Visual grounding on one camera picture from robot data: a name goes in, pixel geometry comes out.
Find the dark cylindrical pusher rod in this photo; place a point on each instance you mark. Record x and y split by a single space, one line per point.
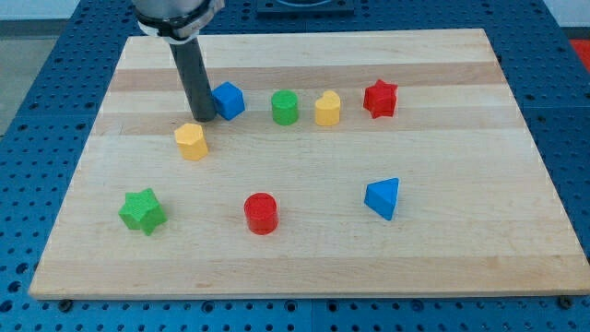
193 74

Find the blue cube block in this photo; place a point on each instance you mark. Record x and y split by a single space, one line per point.
229 100

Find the yellow hexagon block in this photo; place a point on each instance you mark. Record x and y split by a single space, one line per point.
191 141

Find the green cylinder block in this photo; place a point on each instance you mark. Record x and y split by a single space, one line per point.
284 105

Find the yellow heart block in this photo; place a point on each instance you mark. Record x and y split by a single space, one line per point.
327 109

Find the green star block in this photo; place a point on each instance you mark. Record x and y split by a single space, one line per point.
142 211

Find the red cylinder block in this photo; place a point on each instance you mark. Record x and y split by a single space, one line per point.
261 213

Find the red star block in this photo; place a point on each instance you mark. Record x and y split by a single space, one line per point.
380 99

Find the wooden board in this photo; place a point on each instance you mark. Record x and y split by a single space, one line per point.
476 215

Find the blue triangle block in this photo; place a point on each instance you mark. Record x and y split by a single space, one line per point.
382 196

